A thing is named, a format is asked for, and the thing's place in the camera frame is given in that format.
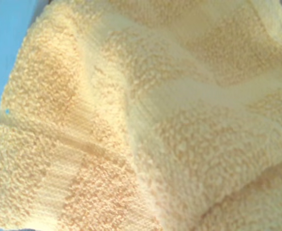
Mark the dark blue plate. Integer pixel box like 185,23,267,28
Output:
0,0,50,147

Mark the yellow terry cloth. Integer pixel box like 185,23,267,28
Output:
0,0,282,231

